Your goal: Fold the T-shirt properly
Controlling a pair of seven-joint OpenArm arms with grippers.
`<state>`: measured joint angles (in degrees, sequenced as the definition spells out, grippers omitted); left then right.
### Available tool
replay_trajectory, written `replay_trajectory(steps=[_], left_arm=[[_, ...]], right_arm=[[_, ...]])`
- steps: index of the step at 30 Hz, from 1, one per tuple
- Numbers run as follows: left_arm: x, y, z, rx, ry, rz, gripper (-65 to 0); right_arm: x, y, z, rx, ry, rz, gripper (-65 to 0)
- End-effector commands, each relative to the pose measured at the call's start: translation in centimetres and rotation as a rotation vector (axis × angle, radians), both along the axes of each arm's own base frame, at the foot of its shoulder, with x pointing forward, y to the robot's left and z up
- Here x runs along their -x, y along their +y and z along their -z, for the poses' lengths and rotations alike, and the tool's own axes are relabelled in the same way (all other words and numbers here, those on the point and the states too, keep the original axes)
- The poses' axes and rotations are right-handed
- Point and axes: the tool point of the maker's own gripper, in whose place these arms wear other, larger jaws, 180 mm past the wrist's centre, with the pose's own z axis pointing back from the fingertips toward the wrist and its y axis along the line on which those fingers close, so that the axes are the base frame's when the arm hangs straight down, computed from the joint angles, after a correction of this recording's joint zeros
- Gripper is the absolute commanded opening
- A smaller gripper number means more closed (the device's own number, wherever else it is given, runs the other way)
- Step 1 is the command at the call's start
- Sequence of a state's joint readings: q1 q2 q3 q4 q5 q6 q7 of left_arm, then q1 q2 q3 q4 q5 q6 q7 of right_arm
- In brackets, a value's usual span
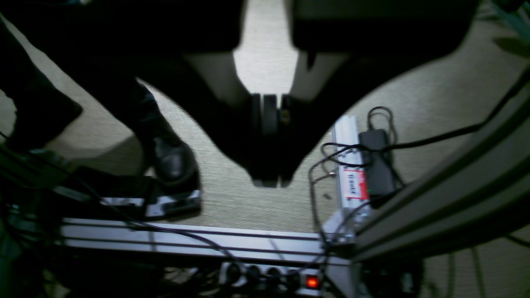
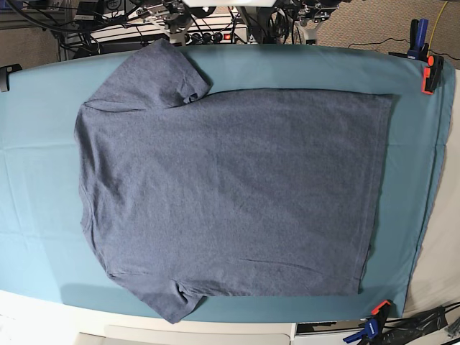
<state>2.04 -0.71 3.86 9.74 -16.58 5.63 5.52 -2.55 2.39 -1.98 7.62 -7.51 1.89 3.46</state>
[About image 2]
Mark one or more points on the white power strip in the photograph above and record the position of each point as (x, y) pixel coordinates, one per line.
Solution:
(202, 34)

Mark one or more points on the orange black clamp right edge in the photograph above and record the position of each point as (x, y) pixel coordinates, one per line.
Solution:
(432, 74)

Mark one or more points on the teal table cloth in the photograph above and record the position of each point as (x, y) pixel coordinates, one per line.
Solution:
(44, 254)

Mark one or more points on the blue orange clamp bottom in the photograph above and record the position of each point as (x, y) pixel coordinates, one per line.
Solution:
(372, 328)

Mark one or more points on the black clamp left edge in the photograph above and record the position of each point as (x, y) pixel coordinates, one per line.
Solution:
(5, 72)

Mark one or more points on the black plastic bag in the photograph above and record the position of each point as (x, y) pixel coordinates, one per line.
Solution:
(405, 330)

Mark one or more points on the blue-grey heathered T-shirt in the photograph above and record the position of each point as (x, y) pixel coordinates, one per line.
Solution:
(189, 194)

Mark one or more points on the blue black clamp upper right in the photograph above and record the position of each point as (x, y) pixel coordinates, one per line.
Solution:
(418, 49)

